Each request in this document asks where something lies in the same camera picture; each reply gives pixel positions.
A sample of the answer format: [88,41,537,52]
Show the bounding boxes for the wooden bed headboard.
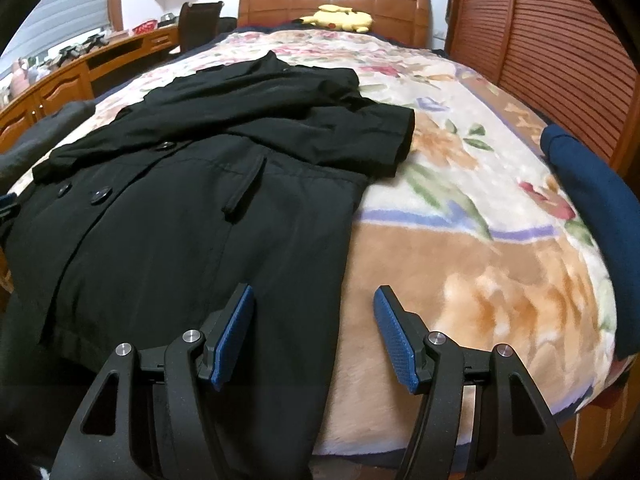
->
[237,0,433,50]

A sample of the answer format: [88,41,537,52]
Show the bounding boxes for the yellow plush toy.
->
[300,4,376,34]

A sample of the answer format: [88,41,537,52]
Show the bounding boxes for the navy cloth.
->
[540,125,640,361]

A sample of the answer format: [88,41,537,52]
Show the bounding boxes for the floral blanket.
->
[7,27,618,456]

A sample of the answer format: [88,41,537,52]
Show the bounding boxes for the black coat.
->
[0,50,417,480]

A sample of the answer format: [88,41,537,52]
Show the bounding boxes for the wooden louvered wardrobe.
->
[445,0,640,181]

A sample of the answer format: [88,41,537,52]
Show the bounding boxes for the wooden desk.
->
[0,22,183,153]

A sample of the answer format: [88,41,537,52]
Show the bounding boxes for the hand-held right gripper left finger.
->
[50,282,257,480]

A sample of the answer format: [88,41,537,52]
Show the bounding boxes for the grey window blind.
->
[0,0,111,61]

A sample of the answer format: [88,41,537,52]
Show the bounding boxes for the grey cloth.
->
[0,101,98,196]

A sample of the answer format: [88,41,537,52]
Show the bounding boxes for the dark wooden chair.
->
[170,1,238,56]

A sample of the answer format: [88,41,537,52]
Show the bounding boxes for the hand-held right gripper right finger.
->
[372,285,573,480]

